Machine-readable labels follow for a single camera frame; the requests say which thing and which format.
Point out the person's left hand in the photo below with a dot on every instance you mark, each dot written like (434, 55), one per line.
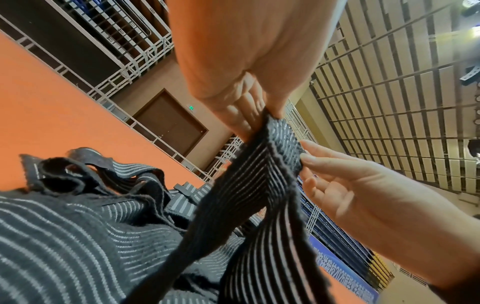
(247, 53)

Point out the person's right hand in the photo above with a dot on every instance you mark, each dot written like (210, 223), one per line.
(375, 202)

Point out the tiered bleacher seats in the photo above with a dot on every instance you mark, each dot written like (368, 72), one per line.
(345, 249)

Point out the green exit sign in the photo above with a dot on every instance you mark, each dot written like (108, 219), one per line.
(190, 108)

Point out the dark brown door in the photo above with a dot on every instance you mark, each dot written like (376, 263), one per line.
(171, 122)

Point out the metal railing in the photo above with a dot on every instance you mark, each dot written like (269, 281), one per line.
(97, 95)

